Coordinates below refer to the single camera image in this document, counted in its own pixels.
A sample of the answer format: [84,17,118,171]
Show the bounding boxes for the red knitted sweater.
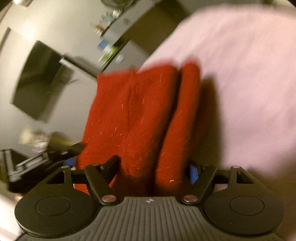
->
[76,62,200,196]

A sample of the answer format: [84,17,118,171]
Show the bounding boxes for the white standing panel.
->
[59,53,101,78]

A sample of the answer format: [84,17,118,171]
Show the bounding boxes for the grey drawer cabinet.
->
[101,41,149,73]

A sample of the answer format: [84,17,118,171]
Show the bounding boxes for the blue white tissue pack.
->
[97,39,115,55]

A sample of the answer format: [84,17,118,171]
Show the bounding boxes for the pink fluffy bed blanket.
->
[138,2,296,200]

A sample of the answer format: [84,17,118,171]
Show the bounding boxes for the grey dressing table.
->
[102,1,189,55]

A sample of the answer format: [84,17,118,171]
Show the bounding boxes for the cosmetic bottles on table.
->
[90,10,122,36]

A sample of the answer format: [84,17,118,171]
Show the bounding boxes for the black wall television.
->
[11,41,74,123]

